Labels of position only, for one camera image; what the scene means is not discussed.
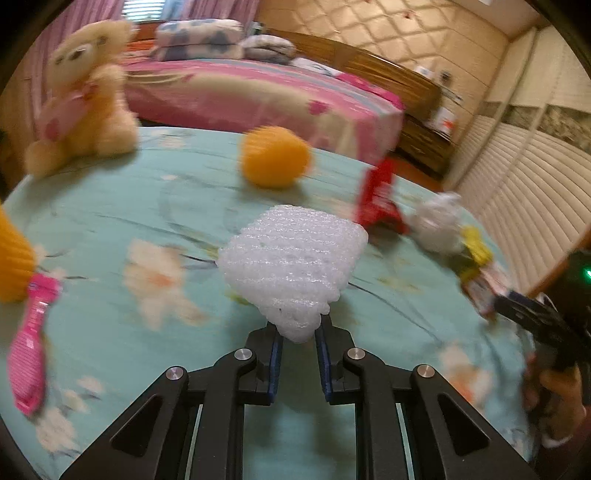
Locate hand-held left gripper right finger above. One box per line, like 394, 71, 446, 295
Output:
314, 320, 541, 480

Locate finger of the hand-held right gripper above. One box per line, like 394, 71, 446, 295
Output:
492, 290, 561, 344

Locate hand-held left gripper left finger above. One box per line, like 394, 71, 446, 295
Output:
59, 323, 283, 480

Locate yellow snack packet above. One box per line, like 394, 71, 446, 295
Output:
457, 226, 494, 280

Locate white foam net sleeve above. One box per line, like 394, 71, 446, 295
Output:
216, 204, 369, 343

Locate white tissue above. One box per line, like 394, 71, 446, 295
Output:
409, 193, 465, 254

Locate red snack packet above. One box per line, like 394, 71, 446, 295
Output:
353, 159, 409, 234

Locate yellow spiky ball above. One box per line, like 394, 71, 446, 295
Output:
239, 126, 312, 189

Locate pink packet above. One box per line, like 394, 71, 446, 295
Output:
8, 272, 63, 416

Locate orange foam net sleeve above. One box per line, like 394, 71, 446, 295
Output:
0, 203, 37, 303

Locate person's right hand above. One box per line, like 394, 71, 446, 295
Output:
524, 353, 591, 444

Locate louvred wardrobe doors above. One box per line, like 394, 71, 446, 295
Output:
443, 25, 591, 296

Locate wooden nightstand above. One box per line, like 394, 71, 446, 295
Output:
399, 115, 462, 176

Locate white appliance with orange label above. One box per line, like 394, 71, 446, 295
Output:
431, 106, 458, 134

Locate bed with pink floral sheet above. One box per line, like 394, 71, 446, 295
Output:
117, 58, 404, 164

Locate wooden headboard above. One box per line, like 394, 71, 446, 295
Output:
265, 28, 441, 112

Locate white pillow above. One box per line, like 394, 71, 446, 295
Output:
291, 56, 342, 77

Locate cream teddy bear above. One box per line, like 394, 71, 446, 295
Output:
24, 19, 139, 178

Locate folded grey patterned quilt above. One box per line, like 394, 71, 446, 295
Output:
240, 34, 296, 65

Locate folded quilt with blue hearts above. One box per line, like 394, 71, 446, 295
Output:
150, 19, 245, 62

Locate window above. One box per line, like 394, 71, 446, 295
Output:
124, 0, 195, 21

